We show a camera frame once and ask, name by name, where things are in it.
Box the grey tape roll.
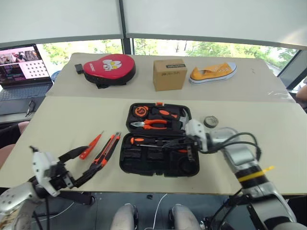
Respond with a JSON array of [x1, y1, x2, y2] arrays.
[[203, 115, 220, 128]]

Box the long orange black screwdriver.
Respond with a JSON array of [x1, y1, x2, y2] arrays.
[[130, 137, 170, 147]]

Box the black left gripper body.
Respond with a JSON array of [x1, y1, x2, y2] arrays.
[[48, 161, 78, 192]]

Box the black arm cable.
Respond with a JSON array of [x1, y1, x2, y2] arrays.
[[32, 198, 52, 230], [199, 132, 262, 161]]

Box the orange black utility knife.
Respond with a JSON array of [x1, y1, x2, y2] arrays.
[[92, 131, 122, 169]]

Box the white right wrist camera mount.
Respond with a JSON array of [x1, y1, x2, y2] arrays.
[[184, 119, 207, 145]]

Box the brown cardboard box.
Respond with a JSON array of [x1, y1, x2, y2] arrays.
[[153, 58, 188, 92]]

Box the orange voltage tester pen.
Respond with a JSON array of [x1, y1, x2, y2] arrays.
[[79, 130, 105, 160]]

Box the orange handled pliers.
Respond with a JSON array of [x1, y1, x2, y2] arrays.
[[130, 119, 168, 131]]

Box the yellow zip tie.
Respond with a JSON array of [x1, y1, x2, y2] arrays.
[[237, 165, 276, 183]]

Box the black eyeglasses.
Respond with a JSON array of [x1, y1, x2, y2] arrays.
[[24, 99, 37, 118]]

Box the short orange black screwdriver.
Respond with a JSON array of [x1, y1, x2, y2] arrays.
[[150, 107, 178, 119]]

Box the wide white roller blind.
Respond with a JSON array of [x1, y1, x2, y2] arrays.
[[121, 0, 307, 48]]

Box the open grey laptop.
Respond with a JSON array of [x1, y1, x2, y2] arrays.
[[0, 43, 54, 116]]

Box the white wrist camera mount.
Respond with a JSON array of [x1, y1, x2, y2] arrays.
[[30, 146, 61, 197], [184, 119, 207, 145]]

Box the white floor cable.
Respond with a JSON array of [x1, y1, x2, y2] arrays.
[[152, 193, 169, 230]]

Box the dark window frame post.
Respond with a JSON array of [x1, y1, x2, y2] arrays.
[[118, 0, 135, 56]]

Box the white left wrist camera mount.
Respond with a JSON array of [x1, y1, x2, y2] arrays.
[[30, 146, 61, 197]]

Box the seated person in dark clothes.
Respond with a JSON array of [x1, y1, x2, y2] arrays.
[[295, 78, 307, 103]]

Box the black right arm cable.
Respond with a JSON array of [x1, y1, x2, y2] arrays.
[[199, 132, 262, 161]]

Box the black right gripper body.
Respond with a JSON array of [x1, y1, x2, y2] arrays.
[[185, 135, 205, 152]]

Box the bystander with bare knee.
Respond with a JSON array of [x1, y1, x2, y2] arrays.
[[0, 121, 30, 166]]

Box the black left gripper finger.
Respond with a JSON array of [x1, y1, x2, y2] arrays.
[[71, 165, 103, 189], [58, 146, 90, 163]]

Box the orange black tape measure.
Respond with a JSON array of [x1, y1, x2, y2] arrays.
[[134, 106, 149, 117]]

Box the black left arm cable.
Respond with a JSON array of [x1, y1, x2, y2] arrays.
[[32, 198, 52, 230]]

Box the narrow white roller blind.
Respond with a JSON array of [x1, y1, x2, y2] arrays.
[[0, 0, 124, 46]]

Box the yellow canvas sneaker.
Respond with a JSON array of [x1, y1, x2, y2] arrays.
[[188, 62, 238, 85]]

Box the black plastic tool case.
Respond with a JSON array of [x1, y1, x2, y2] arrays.
[[119, 102, 201, 178]]

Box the steel claw hammer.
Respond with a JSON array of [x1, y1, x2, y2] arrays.
[[178, 107, 192, 131]]

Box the red boxing focus pad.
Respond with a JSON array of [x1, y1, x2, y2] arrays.
[[82, 53, 137, 90]]

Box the grey rounded robot knee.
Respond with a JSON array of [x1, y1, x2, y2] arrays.
[[109, 203, 139, 230], [168, 203, 201, 230]]

